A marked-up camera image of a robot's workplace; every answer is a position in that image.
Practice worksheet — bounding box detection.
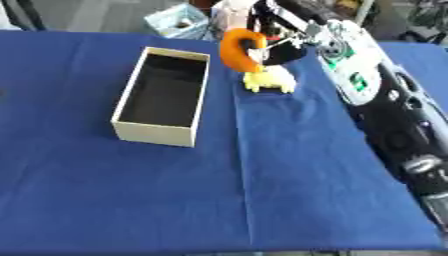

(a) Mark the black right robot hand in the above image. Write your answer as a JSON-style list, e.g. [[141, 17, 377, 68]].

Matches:
[[245, 0, 326, 66]]

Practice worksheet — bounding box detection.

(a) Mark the orange curved soft toy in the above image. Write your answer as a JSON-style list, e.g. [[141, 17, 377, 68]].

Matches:
[[218, 28, 270, 74]]

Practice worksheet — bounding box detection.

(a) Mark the open tan cardboard box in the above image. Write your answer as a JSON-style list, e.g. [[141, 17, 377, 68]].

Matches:
[[110, 46, 212, 148]]

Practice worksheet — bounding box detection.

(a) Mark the yellow and white toy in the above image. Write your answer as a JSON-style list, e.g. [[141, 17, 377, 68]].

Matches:
[[241, 64, 298, 94]]

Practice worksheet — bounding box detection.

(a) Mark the light blue bag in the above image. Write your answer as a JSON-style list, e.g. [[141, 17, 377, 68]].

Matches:
[[141, 3, 214, 41]]

